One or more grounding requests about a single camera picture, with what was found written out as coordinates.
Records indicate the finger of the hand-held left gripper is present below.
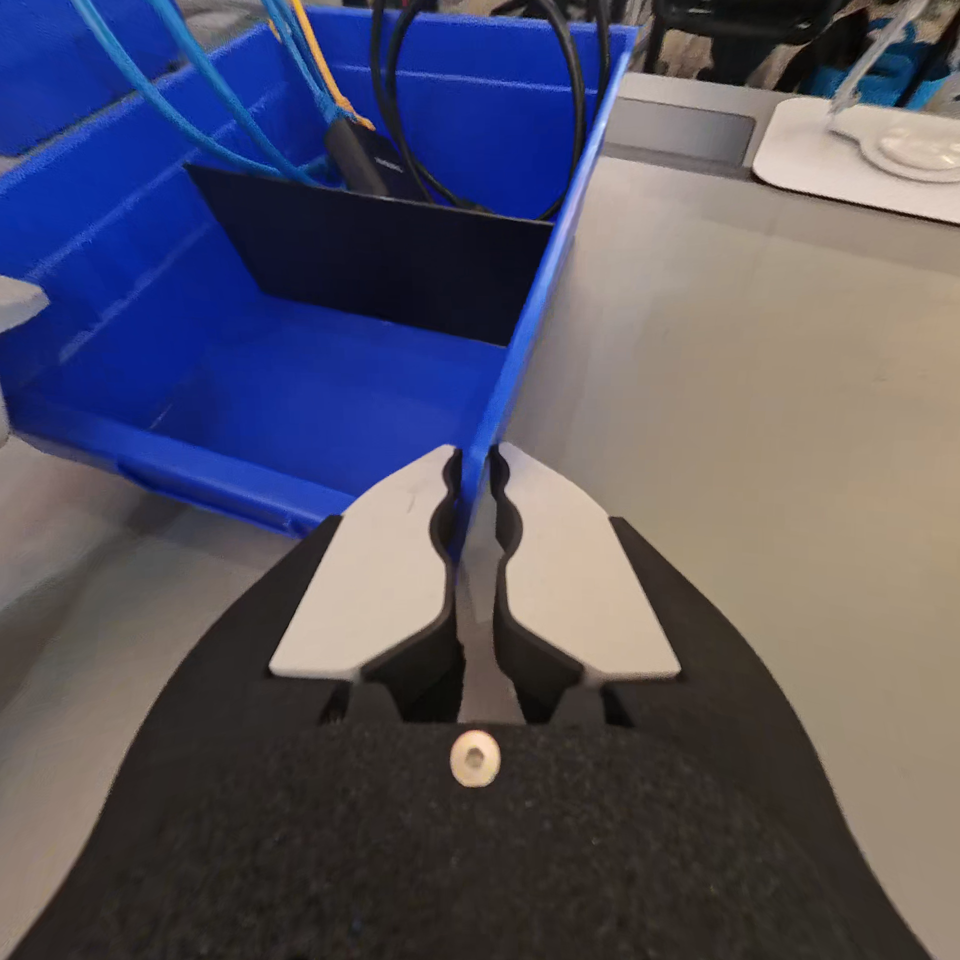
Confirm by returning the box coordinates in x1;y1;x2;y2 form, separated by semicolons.
0;276;51;337

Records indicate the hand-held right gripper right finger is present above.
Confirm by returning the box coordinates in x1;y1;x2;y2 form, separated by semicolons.
487;441;684;687

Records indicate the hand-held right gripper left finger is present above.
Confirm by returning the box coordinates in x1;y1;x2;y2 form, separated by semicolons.
267;444;464;680

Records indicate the blue plastic bin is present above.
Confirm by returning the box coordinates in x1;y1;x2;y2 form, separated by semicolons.
0;0;196;159
0;6;639;560

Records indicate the blue ethernet cable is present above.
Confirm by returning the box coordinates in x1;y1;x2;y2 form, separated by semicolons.
71;0;354;189

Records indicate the black ethernet adapter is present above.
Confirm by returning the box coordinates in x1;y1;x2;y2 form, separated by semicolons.
324;120;421;202

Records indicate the yellow ethernet cable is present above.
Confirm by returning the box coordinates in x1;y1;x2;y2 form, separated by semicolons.
288;0;376;129

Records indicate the black ethernet cable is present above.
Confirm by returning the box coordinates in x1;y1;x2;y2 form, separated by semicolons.
371;0;612;222

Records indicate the black bin divider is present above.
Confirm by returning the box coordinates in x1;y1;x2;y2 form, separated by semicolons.
183;163;556;348

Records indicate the clear acrylic stand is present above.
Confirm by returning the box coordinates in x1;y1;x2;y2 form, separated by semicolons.
825;0;960;185

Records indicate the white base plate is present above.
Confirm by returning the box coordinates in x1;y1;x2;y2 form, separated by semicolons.
752;96;960;226

